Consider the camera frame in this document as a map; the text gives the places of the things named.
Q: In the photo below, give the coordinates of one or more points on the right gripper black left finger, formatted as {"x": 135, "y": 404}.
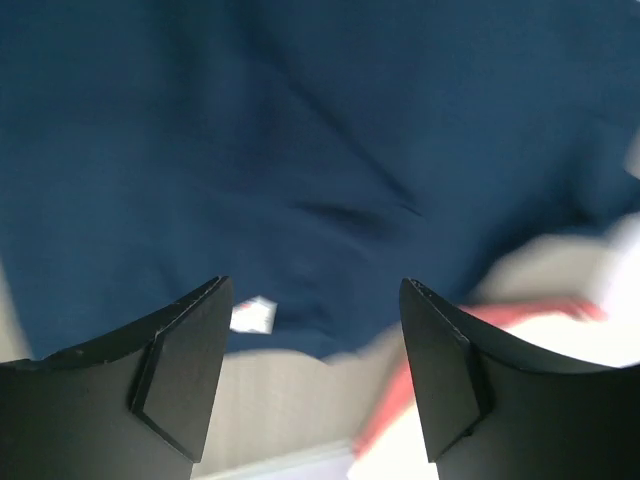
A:
{"x": 133, "y": 404}

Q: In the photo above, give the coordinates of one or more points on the pink folded t shirt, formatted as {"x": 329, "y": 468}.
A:
{"x": 399, "y": 393}

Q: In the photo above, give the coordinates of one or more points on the navy blue t shirt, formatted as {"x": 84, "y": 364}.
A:
{"x": 316, "y": 152}

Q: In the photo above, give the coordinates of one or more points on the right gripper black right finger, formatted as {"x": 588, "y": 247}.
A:
{"x": 493, "y": 406}

